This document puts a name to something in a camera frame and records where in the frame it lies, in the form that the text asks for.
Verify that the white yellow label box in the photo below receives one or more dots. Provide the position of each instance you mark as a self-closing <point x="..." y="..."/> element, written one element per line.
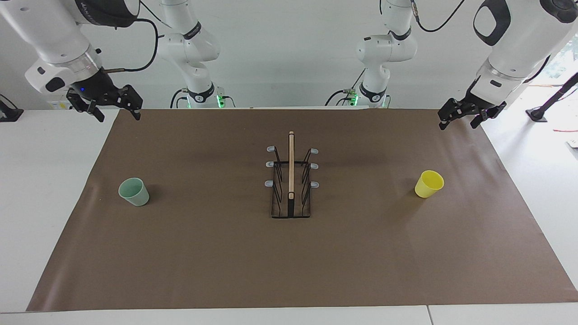
<point x="58" y="105"/>

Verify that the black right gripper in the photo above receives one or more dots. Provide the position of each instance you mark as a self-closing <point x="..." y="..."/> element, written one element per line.
<point x="97" y="90"/>

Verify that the pale green plastic cup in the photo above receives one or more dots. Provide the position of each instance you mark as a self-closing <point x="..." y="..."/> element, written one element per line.
<point x="135" y="194"/>

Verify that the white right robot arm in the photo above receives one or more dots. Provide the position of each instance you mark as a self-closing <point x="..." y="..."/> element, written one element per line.
<point x="54" y="36"/>

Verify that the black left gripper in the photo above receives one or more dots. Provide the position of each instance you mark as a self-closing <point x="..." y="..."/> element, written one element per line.
<point x="479" y="100"/>

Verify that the black tripod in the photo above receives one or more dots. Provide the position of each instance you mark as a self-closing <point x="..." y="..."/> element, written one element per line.
<point x="548" y="101"/>

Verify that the brown table mat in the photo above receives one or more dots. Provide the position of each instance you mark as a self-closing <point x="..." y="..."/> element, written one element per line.
<point x="289" y="262"/>

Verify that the yellow plastic cup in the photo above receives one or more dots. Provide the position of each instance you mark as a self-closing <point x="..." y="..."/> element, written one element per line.
<point x="428" y="185"/>

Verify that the black clamp stand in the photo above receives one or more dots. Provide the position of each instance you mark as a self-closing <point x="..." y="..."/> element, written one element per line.
<point x="9" y="113"/>

